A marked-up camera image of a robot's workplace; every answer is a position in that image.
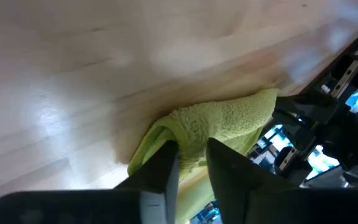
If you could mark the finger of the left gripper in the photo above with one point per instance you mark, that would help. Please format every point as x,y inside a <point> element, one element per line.
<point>303,103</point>
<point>303,119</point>

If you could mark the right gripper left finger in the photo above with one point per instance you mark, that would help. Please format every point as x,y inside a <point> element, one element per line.
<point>104,208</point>

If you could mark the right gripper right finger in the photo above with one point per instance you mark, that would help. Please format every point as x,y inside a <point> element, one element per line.
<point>275,208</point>

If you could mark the lime green microfiber towel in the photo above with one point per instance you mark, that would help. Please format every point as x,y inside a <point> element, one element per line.
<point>222,118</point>

